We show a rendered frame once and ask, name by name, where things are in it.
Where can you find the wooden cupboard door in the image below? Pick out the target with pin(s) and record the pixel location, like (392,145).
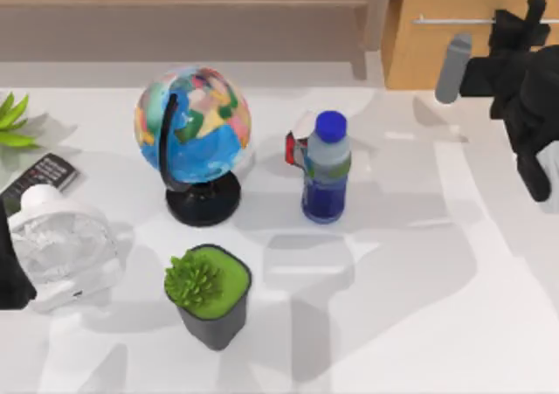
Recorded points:
(419,57)

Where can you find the blue bottle with blue cap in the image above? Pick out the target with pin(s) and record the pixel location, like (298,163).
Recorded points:
(325,184)

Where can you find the red and white can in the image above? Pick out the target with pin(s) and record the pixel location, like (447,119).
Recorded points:
(295,151)

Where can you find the colourful globe on black stand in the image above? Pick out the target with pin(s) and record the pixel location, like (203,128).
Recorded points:
(205,149)

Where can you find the wooden open shelf unit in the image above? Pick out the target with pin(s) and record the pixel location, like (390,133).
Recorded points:
(183,27)

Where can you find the green plant in grey pot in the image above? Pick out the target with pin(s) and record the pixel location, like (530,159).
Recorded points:
(214,298)

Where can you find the black remote control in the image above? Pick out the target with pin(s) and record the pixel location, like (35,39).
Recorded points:
(50,171)

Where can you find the white desk fan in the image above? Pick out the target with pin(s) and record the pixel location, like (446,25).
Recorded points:
(61,245)

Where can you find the green leafy plant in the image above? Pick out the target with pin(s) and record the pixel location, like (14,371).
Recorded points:
(11,123)

